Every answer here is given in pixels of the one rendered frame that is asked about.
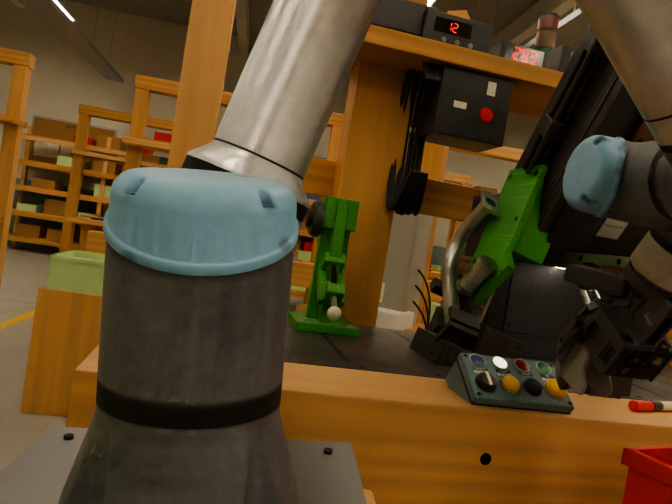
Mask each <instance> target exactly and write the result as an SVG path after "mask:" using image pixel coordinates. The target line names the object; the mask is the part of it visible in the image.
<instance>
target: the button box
mask: <svg viewBox="0 0 672 504"><path fill-rule="evenodd" d="M473 354H476V353H472V354H469V353H460V354H459V356H458V358H456V361H455V363H454V364H453V366H452V368H451V370H450V371H449V373H448V375H447V377H446V382H447V386H448V388H449V389H450V390H452V391H453V392H454V393H456V394H457V395H458V396H460V397H461V398H462V399H464V400H465V401H467V402H468V403H470V404H471V405H479V406H489V407H500V408H510V409H520V410H530V411H541V412H551V413H561V414H571V413H570V412H572V411H573V410H574V405H573V403H572V401H571V399H570V397H569V395H568V393H567V394H566V396H565V397H564V398H556V397H554V396H552V395H551V394H550V393H549V392H548V391H547V389H546V387H545V384H546V382H547V381H548V380H549V379H556V375H555V367H554V365H553V364H551V363H545V362H543V363H545V364H547V365H548V366H549V367H550V369H551V371H550V373H545V372H542V371H541V370H540V369H539V368H538V366H537V364H538V363H539V362H542V361H538V362H536V361H528V360H523V361H525V362H526V363H527V364H528V366H529V369H528V370H526V371H525V370H521V369H520V368H518V367H517V365H516V360H522V359H511V358H503V357H500V358H502V359H504V360H505V361H506V363H507V366H506V367H505V368H500V367H498V366H497V365H496V364H495V363H494V361H493V359H494V358H495V357H499V356H486V355H479V354H477V355H479V356H481V357H482V358H483V359H484V364H483V365H477V364H475V363H474V362H473V361H472V360H471V355H473ZM485 371H487V372H489V373H491V374H492V375H494V377H495V378H496V380H497V386H496V387H495V389H493V390H487V389H484V388H483V387H481V386H480V385H479V383H478V381H477V377H478V375H479V374H480V373H481V372H485ZM506 375H512V376H514V377H515V378H517V379H518V381H519V383H520V388H519V389H518V390H517V391H516V392H511V391H508V390H507V389H505V388H504V387H503V385H502V383H501V380H502V379H503V377H504V376H506ZM528 378H536V379H537V380H539V381H540V382H541V383H542V385H543V390H542V392H541V393H540V394H533V393H531V392H529V391H528V390H527V389H526V387H525V385H524V383H525V381H526V380H527V379H528Z"/></svg>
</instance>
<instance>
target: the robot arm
mask: <svg viewBox="0 0 672 504"><path fill-rule="evenodd" d="M380 2H381V0H273V2H272V5H271V7H270V9H269V12H268V14H267V16H266V19H265V21H264V23H263V26H262V28H261V30H260V33H259V35H258V37H257V40H256V42H255V44H254V46H253V49H252V51H251V53H250V56H249V58H248V60H247V63H246V65H245V67H244V70H243V72H242V74H241V77H240V79H239V81H238V84H237V86H236V88H235V90H234V93H233V95H232V97H231V100H230V102H229V104H228V107H227V109H226V111H225V114H224V116H223V118H222V121H221V123H220V125H219V128H218V130H217V132H216V135H215V137H214V139H213V140H212V141H211V142H210V143H208V144H206V145H204V146H201V147H198V148H196V149H193V150H191V151H188V154H187V155H186V158H185V160H184V162H183V165H182V167H181V168H157V167H145V168H134V169H129V170H126V171H124V172H122V173H121V174H120V175H118V176H117V177H116V179H115V180H114V182H113V184H112V186H111V191H110V199H109V208H108V209H107V211H106V213H105V215H104V219H103V232H104V236H105V238H106V245H105V261H104V276H103V292H102V308H101V323H100V339H99V355H98V370H97V389H96V403H95V411H94V415H93V417H92V420H91V422H90V425H89V427H88V430H87V432H86V434H85V437H84V439H83V442H82V444H81V446H80V449H79V451H78V454H77V456H76V459H75V461H74V463H73V466H72V468H71V471H70V473H69V475H68V478H67V480H66V483H65V485H64V487H63V490H62V492H61V495H60V499H59V503H58V504H298V489H297V484H296V480H295V476H294V472H293V467H292V463H291V459H290V454H289V450H288V446H287V442H286V437H285V433H284V429H283V425H282V420H281V416H280V402H281V391H282V379H283V368H284V357H285V345H286V334H287V323H288V311H289V300H290V289H291V277H292V266H293V255H294V246H295V244H296V242H297V239H298V234H299V230H300V228H301V225H302V223H303V221H304V219H305V216H306V214H307V212H308V209H309V207H310V204H309V202H308V199H307V196H306V193H305V191H304V188H303V179H304V176H305V174H306V172H307V169H308V167H309V165H310V163H311V160H312V158H313V156H314V153H315V151H316V149H317V146H318V144H319V142H320V140H321V137H322V135H323V133H324V130H325V128H326V126H327V123H328V121H329V119H330V117H331V114H332V112H333V110H334V107H335V105H336V103H337V100H338V98H339V96H340V94H341V91H342V89H343V87H344V84H345V82H346V80H347V77H348V75H349V73H350V71H351V68H352V66H353V64H354V61H355V59H356V57H357V54H358V52H359V50H360V48H361V45H362V43H363V41H364V38H365V36H366V34H367V31H368V29H369V27H370V25H371V22H372V20H373V18H374V15H375V13H376V11H377V8H378V6H379V4H380ZM575 2H576V3H577V5H578V7H579V8H580V10H581V12H582V14H583V15H584V17H585V19H586V21H587V22H588V24H589V26H590V28H591V29H592V31H593V33H594V34H595V36H596V38H597V40H598V41H599V43H600V45H601V47H602V48H603V50H604V52H605V54H606V55H607V57H608V59H609V60H610V62H611V64H612V66H613V67H614V69H615V71H616V73H617V74H618V76H619V78H620V80H621V81H622V83H623V85H624V86H625V88H626V90H627V92H628V93H629V95H630V97H631V99H632V100H633V102H634V104H635V106H636V107H637V109H638V111H639V112H640V114H641V116H642V118H643V119H644V121H645V123H646V125H647V126H648V128H649V130H650V132H651V133H652V135H653V137H654V138H655V140H653V141H647V142H630V141H626V140H624V138H622V137H616V138H613V137H608V136H603V135H594V136H591V137H589V138H587V139H585V140H584V141H582V142H581V143H580V144H579V145H578V146H577V147H576V149H575V150H574V151H573V153H572V155H571V156H570V158H569V160H568V162H567V165H566V168H565V173H564V176H563V194H564V197H565V199H566V201H567V203H568V204H569V205H570V206H571V207H572V208H574V209H576V210H579V211H582V212H586V213H589V214H593V215H594V216H595V217H597V218H602V217H605V218H610V219H614V220H618V221H623V222H627V223H631V224H636V225H640V226H644V227H649V228H650V230H649V231H648V232H647V234H646V235H645V236H644V238H643V239H642V240H641V242H640V243H639V245H638V246H637V247H636V249H635V250H634V251H633V253H632V254H631V255H630V257H631V259H630V260H629V262H628V263H627V265H626V266H625V267H624V269H623V274H620V273H615V272H611V271H607V270H602V269H601V268H600V267H599V266H598V265H596V264H594V263H590V262H586V263H582V264H580V265H577V264H572V263H569V264H567V267H566V271H565V275H564V280H565V281H567V282H571V283H574V284H576V285H577V286H578V287H579V288H581V289H583V290H594V289H595V290H598V291H602V292H605V293H608V294H605V295H604V297H603V298H597V299H596V300H595V301H592V302H590V303H588V304H586V305H585V307H584V308H583V309H582V310H581V311H580V312H579V313H578V315H574V316H573V318H572V320H571V321H570V322H569V323H568V324H567V325H566V326H565V328H564V329H563V330H562V332H561V333H560V335H559V338H558V343H557V349H556V364H555V375H556V381H557V384H558V386H559V389H560V390H567V389H569V388H572V389H573V390H574V391H575V392H576V393H577V394H578V395H582V394H584V392H585V391H586V387H587V384H588V385H589V386H590V387H591V388H592V389H593V390H594V391H595V392H596V393H597V394H598V395H599V396H601V397H604V398H605V397H608V396H609V395H610V394H611V393H612V389H613V387H612V382H611V376H617V377H625V378H634V379H642V380H647V379H648V380H649V381H650V382H652V381H653V380H654V379H655V378H656V377H657V376H658V374H659V373H660V372H661V371H662V370H663V369H664V368H665V367H666V366H667V365H668V364H669V362H670V361H671V360H672V343H671V342H670V340H669V339H668V338H667V336H666V334H667V333H668V332H669V331H670V330H671V328H672V0H575ZM611 294H612V295H611ZM586 339H587V340H586ZM586 342H587V343H588V344H587V343H586ZM666 358H667V359H666ZM665 359H666V360H665ZM664 360H665V361H664ZM659 366H660V367H659ZM658 367H659V368H658ZM657 368H658V369H657ZM656 369H657V370H656ZM655 370H656V371H655ZM586 383H587V384H586Z"/></svg>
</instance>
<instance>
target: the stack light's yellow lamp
mask: <svg viewBox="0 0 672 504"><path fill-rule="evenodd" d="M556 36H557V34H556V32H554V31H552V30H541V31H538V32H537V33H536V38H535V43H534V49H537V48H549V49H552V50H553V49H554V48H555V42H556Z"/></svg>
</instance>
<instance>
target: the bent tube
mask: <svg viewBox="0 0 672 504"><path fill-rule="evenodd" d="M480 197H481V202H480V203H479V204H478V206H477V207H476V208H475V209H474V210H473V211H472V212H471V213H470V214H469V215H468V216H467V218H466V219H465V220H464V221H463V222H462V223H461V225H460V226H459V227H458V229H457V230H456V232H455V233H454V235H453V236H452V238H451V240H450V242H449V244H448V247H447V249H446V252H445V255H444V258H443V262H442V267H441V282H442V295H443V309H444V322H445V325H446V324H447V323H448V322H449V316H448V308H449V307H450V306H453V307H455V308H457V309H460V303H459V294H458V290H457V288H456V282H457V274H456V272H457V265H458V261H459V257H460V255H461V252H462V250H463V248H464V246H465V244H466V242H467V241H468V239H469V238H470V236H471V235H472V234H473V233H474V231H475V230H476V229H477V228H478V227H479V226H480V225H481V224H482V223H483V222H484V221H485V220H486V219H487V218H488V217H489V216H490V215H491V214H492V215H494V216H496V217H498V218H499V217H500V216H501V208H500V200H499V197H498V196H496V195H494V194H492V193H490V192H488V191H486V190H484V189H482V190H481V191H480Z"/></svg>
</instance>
